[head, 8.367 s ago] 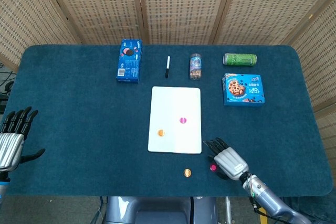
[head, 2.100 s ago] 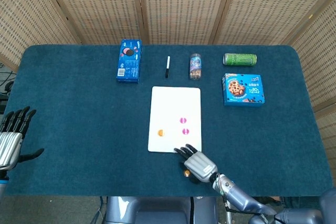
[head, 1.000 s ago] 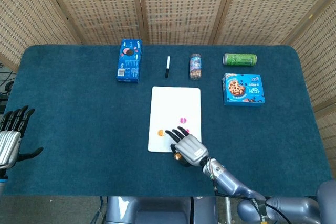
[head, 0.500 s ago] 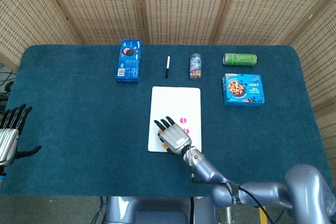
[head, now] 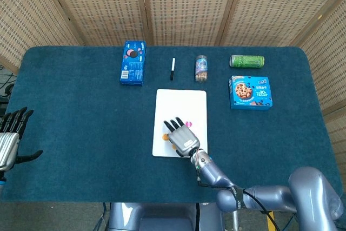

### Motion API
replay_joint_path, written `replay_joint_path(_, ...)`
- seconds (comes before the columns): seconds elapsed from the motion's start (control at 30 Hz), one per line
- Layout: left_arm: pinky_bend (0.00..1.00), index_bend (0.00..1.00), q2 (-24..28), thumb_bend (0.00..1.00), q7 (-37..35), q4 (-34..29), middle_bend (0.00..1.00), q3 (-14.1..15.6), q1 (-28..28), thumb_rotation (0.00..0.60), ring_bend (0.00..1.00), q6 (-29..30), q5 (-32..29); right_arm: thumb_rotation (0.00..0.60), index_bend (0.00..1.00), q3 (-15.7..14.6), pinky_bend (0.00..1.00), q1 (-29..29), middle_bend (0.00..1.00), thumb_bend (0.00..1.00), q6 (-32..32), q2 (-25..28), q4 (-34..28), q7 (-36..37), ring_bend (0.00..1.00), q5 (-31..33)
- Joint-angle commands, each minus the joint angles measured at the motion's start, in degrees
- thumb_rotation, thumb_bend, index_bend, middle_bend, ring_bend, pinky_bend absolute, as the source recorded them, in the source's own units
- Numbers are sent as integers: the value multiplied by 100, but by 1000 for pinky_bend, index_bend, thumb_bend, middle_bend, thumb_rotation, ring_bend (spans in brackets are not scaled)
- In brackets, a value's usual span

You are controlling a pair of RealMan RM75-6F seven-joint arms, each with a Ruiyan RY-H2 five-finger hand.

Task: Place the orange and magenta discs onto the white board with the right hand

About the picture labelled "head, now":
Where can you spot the red round magnet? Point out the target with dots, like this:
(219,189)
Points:
(190,124)

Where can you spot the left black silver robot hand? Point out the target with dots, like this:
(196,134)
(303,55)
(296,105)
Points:
(8,150)

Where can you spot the metal table leg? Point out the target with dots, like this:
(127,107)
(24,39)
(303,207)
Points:
(235,221)

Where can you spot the woven bamboo folding screen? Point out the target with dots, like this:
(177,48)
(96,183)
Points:
(189,3)

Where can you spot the dark blue Oreo box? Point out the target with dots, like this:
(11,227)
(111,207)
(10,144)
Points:
(132,66)

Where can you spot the dark blue table cloth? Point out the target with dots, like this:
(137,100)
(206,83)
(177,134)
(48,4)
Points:
(81,133)

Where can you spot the white magnetic board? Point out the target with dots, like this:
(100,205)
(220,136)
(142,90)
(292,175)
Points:
(178,104)

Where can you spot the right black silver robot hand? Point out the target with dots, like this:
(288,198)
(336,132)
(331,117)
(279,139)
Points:
(183,139)

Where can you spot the blue-grey robot torso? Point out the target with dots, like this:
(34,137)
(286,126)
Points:
(162,214)

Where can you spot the clear snack jar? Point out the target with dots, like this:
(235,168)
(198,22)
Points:
(201,68)

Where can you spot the black white marker pen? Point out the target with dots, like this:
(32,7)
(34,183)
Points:
(172,69)

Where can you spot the light blue cookie box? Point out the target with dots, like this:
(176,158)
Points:
(250,93)

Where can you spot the green drink can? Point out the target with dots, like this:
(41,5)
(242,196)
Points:
(246,61)

